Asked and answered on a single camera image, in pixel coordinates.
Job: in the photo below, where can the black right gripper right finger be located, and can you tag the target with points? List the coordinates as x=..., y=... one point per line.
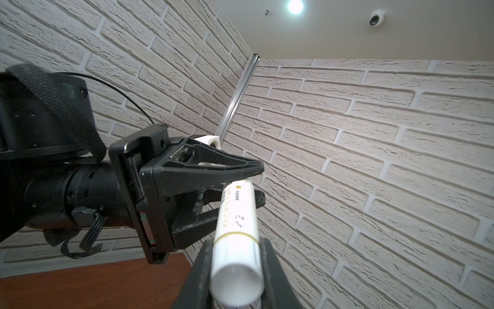
x=278, y=293

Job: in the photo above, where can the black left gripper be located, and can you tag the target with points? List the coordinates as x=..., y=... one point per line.
x=152, y=170

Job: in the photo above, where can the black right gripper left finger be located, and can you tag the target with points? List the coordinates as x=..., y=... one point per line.
x=195, y=293

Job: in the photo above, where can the white glue stick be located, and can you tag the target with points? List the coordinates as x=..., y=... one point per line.
x=236, y=278

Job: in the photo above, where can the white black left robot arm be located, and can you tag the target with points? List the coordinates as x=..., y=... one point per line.
x=57, y=175

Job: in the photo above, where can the round ceiling light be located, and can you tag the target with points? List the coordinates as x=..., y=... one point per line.
x=295, y=7

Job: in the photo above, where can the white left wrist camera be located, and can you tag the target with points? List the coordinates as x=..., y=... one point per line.
x=210, y=141

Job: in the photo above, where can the aluminium left corner post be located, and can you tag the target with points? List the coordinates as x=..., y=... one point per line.
x=237, y=97

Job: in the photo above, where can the white ceiling dome camera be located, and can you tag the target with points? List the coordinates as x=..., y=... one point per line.
x=377, y=18

